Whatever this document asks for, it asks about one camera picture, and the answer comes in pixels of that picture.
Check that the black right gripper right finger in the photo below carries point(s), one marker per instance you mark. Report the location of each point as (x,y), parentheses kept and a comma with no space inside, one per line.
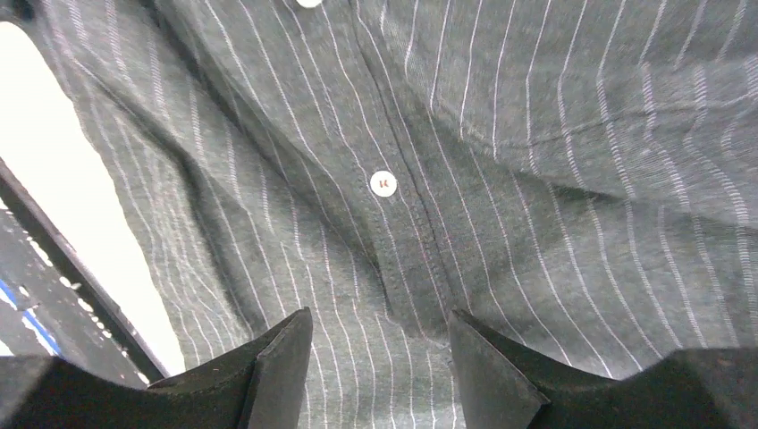
(503,384)

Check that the dark pinstriped button shirt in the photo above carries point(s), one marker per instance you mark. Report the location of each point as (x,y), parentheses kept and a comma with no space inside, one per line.
(579,175)

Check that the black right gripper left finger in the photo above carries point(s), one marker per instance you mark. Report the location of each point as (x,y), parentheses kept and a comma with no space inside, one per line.
(260,384)

